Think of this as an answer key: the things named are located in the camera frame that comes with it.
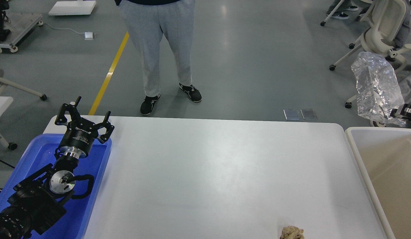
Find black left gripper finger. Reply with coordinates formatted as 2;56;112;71
95;111;115;144
55;96;82;126

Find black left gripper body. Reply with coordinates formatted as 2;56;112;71
59;120;98;158

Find silver foil bag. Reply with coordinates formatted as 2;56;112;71
351;51;406;126

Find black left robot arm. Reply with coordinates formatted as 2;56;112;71
0;97;114;239

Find blue plastic bin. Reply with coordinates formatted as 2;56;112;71
0;133;113;239

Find beige plastic bin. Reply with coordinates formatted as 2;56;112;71
345;127;411;239

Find white chair base left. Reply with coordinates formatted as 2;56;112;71
0;46;48;101

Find metal floor plate right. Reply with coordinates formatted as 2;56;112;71
300;109;317;120

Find metal floor plate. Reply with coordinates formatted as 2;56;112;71
283;109;300;121
300;109;317;120

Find grey equipment cart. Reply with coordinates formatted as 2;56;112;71
0;0;43;53

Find metal floor plate left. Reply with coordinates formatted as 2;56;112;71
283;109;300;121

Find person in white clothes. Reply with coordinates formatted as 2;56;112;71
327;0;411;103

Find standing person grey trousers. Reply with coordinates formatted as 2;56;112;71
114;0;203;116

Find crumpled brown paper ball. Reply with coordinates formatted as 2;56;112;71
280;226;304;239

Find white power adapter with cable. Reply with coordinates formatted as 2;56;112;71
39;22;95;40

